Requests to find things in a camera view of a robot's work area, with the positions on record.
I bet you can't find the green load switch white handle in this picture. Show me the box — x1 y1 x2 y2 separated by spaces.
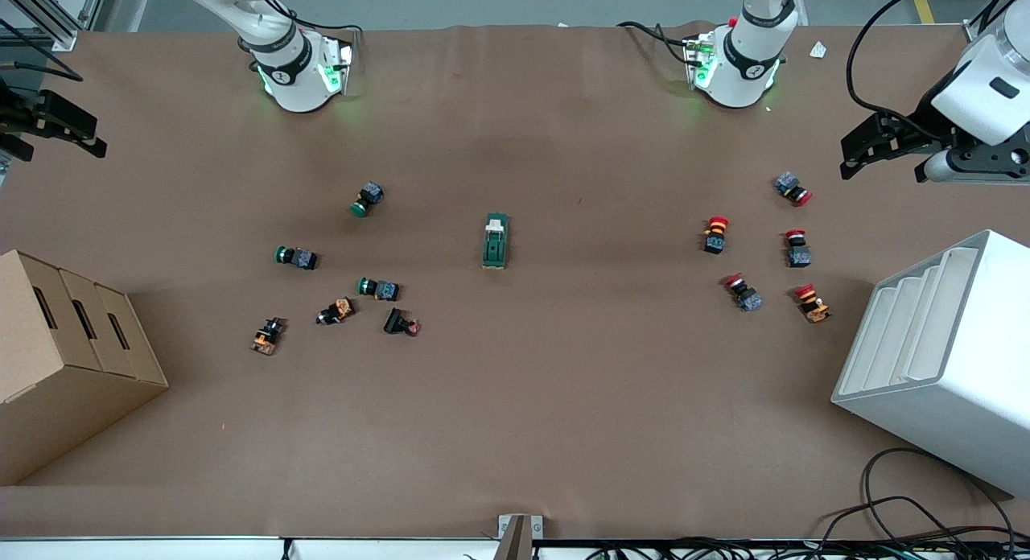
481 212 510 270

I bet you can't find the red mushroom button orange base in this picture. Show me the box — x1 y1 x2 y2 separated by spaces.
793 283 833 324

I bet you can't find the brown cardboard compartment box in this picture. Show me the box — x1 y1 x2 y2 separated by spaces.
0 249 170 486

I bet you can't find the white tiered compartment box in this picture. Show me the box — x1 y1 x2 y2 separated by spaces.
831 229 1030 498

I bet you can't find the black square button red terminal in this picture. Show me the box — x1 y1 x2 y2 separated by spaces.
383 307 422 337

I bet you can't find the brown paper table cover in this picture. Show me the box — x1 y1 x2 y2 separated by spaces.
0 23 1030 540

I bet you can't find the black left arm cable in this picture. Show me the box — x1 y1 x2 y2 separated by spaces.
848 0 960 136

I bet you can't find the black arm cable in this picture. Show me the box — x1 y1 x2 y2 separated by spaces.
248 0 365 35
848 0 960 136

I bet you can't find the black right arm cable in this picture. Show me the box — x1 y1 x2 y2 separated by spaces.
248 0 365 35

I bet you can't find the black orange push button switch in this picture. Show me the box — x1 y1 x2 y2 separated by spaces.
315 297 356 327
250 317 287 356

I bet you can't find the looped black floor cable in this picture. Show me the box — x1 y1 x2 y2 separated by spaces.
821 447 1018 545

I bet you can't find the black cable bundle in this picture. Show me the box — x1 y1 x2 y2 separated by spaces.
583 534 1030 560

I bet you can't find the aluminium camera mount post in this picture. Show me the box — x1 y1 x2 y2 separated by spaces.
492 513 544 560

